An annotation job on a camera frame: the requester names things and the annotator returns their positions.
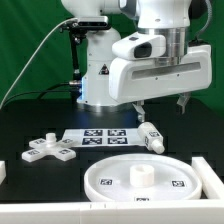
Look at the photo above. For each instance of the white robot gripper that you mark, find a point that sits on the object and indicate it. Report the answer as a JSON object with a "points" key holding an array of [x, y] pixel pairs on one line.
{"points": [[131, 81]]}

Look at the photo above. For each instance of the white round table top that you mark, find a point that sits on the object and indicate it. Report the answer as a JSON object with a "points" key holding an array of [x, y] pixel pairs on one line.
{"points": [[141, 178]]}

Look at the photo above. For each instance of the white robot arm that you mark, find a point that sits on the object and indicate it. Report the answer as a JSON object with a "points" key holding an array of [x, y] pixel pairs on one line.
{"points": [[170, 18]]}

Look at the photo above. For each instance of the white marker sheet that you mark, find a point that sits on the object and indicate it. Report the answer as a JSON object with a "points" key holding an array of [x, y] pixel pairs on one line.
{"points": [[103, 137]]}

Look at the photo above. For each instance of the white right fence bar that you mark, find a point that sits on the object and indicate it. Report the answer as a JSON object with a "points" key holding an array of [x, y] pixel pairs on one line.
{"points": [[212, 185]]}

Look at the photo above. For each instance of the white fence bar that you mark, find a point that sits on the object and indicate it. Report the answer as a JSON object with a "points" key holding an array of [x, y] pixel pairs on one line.
{"points": [[212, 185], [204, 211]]}

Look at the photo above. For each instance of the white front fence bar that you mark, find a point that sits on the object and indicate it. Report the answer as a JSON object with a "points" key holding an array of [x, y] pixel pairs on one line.
{"points": [[204, 211]]}

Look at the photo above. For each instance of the white cross-shaped table base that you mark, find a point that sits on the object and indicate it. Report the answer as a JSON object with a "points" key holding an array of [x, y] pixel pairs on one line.
{"points": [[49, 146]]}

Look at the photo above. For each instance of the white left fence block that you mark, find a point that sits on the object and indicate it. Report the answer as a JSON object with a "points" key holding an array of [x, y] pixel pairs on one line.
{"points": [[2, 171]]}

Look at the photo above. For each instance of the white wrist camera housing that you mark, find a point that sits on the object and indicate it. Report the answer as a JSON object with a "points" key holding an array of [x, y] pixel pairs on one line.
{"points": [[140, 46]]}

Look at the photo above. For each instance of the black camera on stand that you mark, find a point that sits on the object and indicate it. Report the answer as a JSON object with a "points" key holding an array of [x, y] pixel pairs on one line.
{"points": [[77, 29]]}

